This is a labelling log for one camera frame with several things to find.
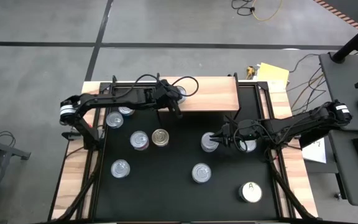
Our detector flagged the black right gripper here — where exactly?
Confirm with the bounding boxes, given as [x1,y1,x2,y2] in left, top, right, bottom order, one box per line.
[209,116,242,150]

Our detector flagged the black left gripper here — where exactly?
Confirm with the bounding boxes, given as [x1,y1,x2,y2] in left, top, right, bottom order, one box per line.
[155,79,183,119]

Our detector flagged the silver can green white label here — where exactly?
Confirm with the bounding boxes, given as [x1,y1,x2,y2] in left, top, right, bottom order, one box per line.
[191,162,213,184]
[176,86,188,105]

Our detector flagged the silver can dark blue label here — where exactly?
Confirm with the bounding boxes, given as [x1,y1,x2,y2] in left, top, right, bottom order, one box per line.
[201,131,221,150]
[239,139,258,154]

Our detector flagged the silver can red label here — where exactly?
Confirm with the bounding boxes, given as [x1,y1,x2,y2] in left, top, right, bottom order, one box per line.
[129,130,150,152]

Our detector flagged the wooden shelf black legs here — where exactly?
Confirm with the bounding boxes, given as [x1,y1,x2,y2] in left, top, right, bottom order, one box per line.
[156,72,242,125]

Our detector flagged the silver can yellow teal label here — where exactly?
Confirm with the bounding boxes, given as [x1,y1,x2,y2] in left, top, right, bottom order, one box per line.
[117,106,135,117]

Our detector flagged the black table mat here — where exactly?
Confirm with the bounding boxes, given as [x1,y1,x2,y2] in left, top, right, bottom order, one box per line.
[93,86,281,222]

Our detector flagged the yellow paper folder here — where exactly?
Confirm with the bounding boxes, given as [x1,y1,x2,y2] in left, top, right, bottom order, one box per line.
[256,62,290,84]

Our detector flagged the silver tuna can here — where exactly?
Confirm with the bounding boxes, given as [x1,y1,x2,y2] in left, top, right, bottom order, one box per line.
[110,159,131,179]

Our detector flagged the white paper sheet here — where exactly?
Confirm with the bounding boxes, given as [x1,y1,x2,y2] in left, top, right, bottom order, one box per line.
[301,136,328,164]

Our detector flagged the grey desk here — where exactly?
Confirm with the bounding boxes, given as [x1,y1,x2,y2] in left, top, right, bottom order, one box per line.
[318,52,358,207]

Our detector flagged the black stand pole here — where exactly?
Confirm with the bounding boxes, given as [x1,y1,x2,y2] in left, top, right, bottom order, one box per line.
[331,15,358,64]

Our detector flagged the striped hazard tape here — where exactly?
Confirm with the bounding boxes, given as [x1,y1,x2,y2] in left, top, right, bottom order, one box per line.
[313,0,358,31]

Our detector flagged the grey metal stand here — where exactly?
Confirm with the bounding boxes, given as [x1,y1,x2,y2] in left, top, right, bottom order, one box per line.
[0,126,32,224]

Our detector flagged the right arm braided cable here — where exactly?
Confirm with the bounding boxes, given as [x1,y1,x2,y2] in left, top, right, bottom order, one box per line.
[232,124,279,156]

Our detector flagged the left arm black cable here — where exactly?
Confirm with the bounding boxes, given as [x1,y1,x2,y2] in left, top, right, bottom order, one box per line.
[113,73,200,98]

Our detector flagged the black aluminium table frame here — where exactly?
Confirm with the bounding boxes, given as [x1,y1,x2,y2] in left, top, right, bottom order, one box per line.
[47,74,319,224]

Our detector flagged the tangled black floor cables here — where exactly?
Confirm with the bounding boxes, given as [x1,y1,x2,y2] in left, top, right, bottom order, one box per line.
[286,53,331,125]

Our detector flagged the black floor cable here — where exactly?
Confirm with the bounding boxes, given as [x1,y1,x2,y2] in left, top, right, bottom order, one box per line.
[231,0,257,17]

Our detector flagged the yellow floor cable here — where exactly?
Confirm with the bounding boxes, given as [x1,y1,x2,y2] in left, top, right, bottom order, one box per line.
[252,0,284,22]

